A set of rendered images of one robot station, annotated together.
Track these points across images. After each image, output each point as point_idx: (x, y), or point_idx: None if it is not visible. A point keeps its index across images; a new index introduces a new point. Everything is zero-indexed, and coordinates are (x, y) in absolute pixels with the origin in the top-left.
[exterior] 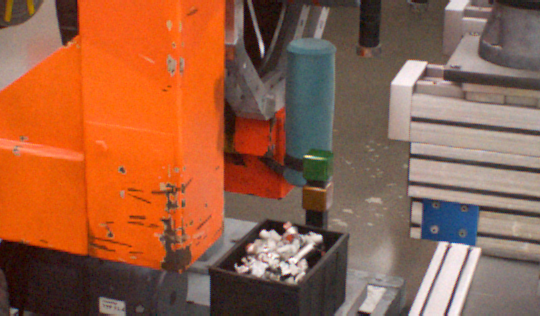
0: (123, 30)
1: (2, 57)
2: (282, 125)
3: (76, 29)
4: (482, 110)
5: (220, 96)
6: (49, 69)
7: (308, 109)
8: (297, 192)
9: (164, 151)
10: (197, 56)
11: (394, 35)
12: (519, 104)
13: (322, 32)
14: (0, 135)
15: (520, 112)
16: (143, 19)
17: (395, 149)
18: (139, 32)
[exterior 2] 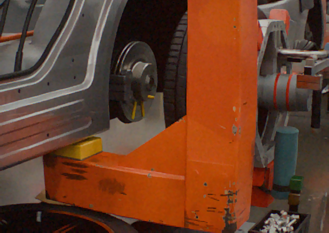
0: (210, 112)
1: (108, 150)
2: (269, 170)
3: (174, 119)
4: None
5: (252, 149)
6: (168, 133)
7: (285, 160)
8: (260, 212)
9: (228, 174)
10: (245, 126)
11: (298, 142)
12: None
13: None
14: (140, 167)
15: None
16: (221, 106)
17: (304, 192)
18: (218, 113)
